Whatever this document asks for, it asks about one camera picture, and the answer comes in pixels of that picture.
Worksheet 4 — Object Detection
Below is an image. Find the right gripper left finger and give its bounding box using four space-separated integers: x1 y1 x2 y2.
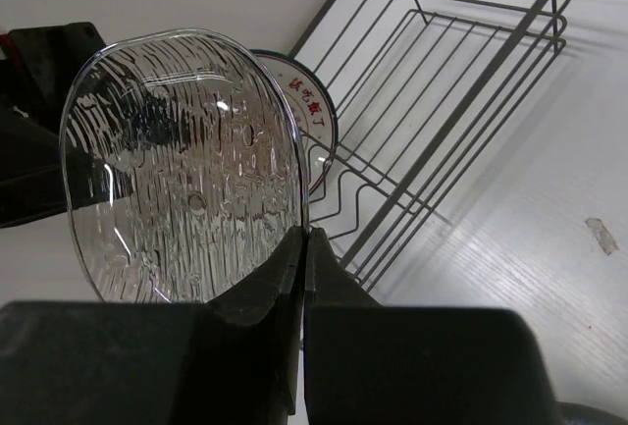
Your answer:
1 228 307 424

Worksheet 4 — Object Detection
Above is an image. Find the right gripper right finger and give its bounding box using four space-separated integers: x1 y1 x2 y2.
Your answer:
304 229 562 424

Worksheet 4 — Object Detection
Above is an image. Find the clear glass plate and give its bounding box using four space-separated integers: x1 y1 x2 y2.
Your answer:
59 28 309 303

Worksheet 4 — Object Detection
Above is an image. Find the orange sunburst plate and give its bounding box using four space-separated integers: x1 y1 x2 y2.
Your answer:
252 49 339 192

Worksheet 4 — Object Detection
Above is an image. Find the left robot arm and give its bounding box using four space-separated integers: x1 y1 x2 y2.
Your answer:
1 22 105 228

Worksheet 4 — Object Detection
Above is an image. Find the grey wire dish rack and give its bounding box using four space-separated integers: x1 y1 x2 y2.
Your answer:
291 0 571 292

